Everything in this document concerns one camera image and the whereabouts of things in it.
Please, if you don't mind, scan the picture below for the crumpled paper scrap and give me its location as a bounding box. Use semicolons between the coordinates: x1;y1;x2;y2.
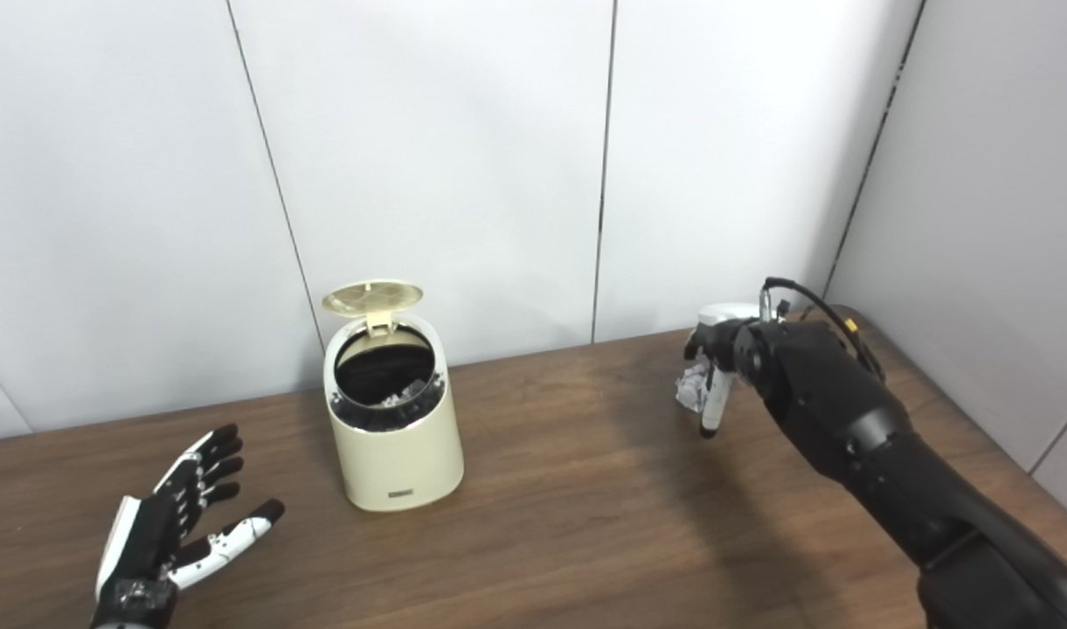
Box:
380;378;431;408

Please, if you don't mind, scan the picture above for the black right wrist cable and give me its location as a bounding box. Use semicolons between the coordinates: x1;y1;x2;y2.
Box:
760;277;885;383

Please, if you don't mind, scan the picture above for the cream-colored desktop bin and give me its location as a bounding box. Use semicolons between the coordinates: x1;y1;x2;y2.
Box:
323;314;465;513

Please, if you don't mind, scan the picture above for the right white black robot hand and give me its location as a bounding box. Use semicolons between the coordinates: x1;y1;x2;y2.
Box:
683;302;766;439

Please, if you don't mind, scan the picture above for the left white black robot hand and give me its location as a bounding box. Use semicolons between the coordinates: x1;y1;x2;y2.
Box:
90;425;286;629

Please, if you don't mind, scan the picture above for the round cream bin lid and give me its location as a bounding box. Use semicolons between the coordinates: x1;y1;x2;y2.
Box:
322;280;425;337

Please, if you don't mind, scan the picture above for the white paper ball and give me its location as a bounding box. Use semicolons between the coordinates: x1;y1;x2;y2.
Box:
676;363;714;411

